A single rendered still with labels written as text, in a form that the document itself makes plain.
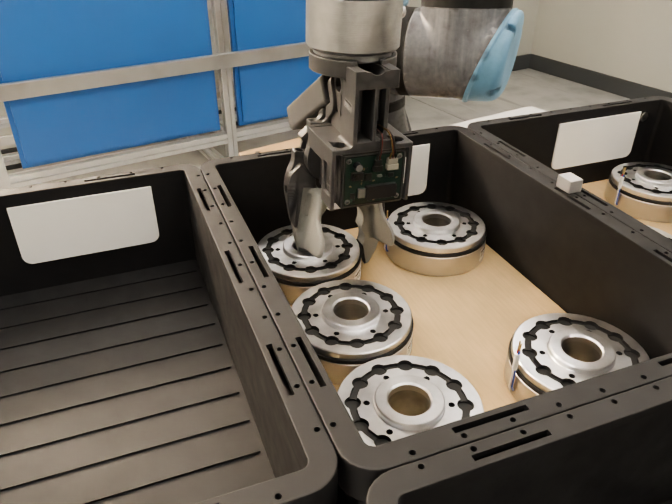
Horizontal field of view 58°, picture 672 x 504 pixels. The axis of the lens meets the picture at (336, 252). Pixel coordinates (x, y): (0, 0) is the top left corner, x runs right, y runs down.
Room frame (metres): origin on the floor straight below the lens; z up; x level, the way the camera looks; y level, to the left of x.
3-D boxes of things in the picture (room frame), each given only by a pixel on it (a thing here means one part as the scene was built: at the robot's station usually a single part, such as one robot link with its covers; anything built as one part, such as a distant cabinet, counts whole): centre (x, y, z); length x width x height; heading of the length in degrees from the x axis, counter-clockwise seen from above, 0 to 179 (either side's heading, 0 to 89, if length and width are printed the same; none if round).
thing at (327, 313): (0.40, -0.01, 0.86); 0.05 x 0.05 x 0.01
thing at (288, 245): (0.50, 0.03, 0.86); 0.05 x 0.05 x 0.01
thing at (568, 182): (0.49, -0.21, 0.94); 0.02 x 0.01 x 0.01; 21
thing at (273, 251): (0.50, 0.03, 0.86); 0.10 x 0.10 x 0.01
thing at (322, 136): (0.49, -0.01, 0.99); 0.09 x 0.08 x 0.12; 21
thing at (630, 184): (0.66, -0.38, 0.86); 0.10 x 0.10 x 0.01
